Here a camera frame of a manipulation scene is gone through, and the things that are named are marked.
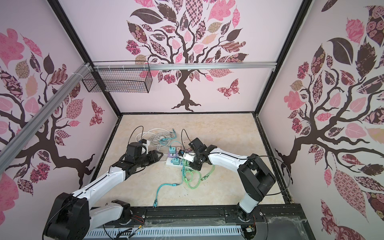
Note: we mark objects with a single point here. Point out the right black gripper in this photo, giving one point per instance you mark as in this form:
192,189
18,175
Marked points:
197,166

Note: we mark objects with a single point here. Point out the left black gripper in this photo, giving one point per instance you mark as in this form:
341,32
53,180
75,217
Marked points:
154,158

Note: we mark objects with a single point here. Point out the light teal charger plug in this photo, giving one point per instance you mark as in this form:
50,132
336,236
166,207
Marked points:
172,150

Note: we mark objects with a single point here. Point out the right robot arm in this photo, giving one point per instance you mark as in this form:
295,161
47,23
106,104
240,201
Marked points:
257,179

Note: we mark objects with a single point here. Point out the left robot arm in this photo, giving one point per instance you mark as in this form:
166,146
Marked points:
74,215

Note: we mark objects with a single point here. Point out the purple power strip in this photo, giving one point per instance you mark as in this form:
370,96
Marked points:
173,155

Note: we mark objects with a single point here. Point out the white blue power strip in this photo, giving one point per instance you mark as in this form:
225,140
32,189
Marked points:
169,164

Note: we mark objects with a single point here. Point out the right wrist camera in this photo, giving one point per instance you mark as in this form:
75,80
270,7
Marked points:
190,157

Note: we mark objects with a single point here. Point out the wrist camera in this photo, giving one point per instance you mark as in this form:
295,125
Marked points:
144,145
190,157

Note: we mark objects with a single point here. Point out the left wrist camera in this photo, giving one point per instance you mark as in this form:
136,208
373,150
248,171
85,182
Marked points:
144,145

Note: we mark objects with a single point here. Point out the white slotted cable duct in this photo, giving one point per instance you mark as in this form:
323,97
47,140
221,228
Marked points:
167,233

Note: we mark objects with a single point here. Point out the black wire basket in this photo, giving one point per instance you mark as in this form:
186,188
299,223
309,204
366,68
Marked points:
119,77

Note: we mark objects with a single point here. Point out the back aluminium rail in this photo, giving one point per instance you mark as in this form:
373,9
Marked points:
198,66

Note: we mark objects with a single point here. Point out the aluminium rail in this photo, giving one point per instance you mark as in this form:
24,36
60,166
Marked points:
11,150
198,66

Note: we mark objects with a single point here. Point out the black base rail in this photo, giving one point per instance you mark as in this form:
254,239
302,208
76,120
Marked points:
266,222

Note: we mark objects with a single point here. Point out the left aluminium rail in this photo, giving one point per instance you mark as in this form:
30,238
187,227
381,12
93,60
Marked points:
11,150

